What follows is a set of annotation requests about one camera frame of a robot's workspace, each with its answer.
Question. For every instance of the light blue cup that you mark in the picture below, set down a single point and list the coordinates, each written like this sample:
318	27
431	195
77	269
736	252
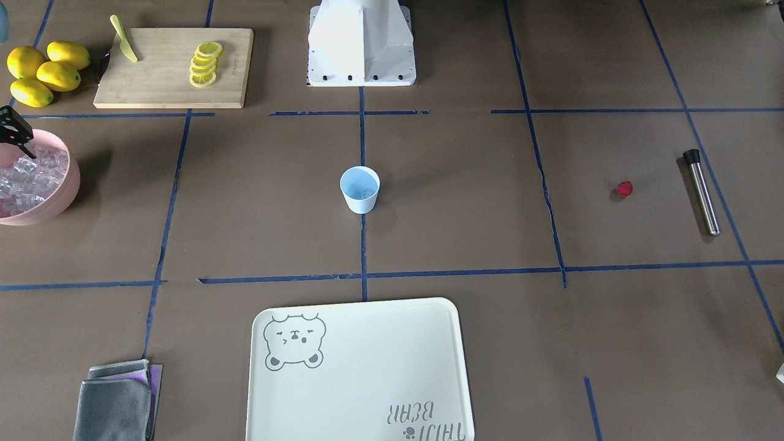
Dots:
360	187

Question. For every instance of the yellow lemon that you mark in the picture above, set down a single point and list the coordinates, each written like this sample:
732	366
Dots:
58	76
23	62
31	93
71	53

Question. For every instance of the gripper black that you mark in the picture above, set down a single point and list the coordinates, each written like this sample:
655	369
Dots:
13	127

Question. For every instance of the grey folded cloth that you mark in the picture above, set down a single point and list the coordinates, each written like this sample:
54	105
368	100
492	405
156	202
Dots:
119	401

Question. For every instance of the pink bowl of ice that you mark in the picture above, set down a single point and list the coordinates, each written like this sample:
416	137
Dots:
34	190

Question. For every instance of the steel muddler black tip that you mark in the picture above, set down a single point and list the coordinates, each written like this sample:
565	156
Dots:
693	160

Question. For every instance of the yellow-green knife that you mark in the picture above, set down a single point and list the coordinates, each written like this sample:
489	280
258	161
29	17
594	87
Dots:
124	42

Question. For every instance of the bamboo cutting board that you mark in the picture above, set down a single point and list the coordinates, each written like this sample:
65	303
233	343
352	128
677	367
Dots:
160	77

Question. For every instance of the red strawberry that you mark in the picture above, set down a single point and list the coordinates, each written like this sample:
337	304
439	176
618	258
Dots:
624	189

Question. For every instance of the cream bear tray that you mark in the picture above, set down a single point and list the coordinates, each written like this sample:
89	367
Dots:
376	370

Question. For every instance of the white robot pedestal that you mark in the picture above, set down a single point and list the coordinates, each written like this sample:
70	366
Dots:
360	44

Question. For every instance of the lemon slices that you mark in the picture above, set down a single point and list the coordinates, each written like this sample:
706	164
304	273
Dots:
203	65

